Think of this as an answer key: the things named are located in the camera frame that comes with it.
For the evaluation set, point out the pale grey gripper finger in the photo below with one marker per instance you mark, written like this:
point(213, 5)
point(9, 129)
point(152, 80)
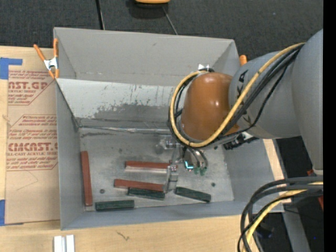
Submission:
point(174, 180)
point(167, 183)

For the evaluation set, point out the dark green flat block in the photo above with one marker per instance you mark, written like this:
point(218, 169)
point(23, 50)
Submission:
point(193, 194)
point(114, 205)
point(145, 193)

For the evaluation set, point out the red-brown flat block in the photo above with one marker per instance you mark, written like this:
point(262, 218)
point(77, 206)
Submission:
point(147, 165)
point(86, 178)
point(136, 184)

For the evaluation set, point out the grey metal bin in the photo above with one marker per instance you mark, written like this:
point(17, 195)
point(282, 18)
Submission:
point(110, 146)

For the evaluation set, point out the brown cardboard board, red print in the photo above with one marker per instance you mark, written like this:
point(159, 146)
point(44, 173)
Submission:
point(31, 182)

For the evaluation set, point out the black cylinder on white bracket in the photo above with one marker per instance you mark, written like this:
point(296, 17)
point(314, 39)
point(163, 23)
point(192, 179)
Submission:
point(232, 144)

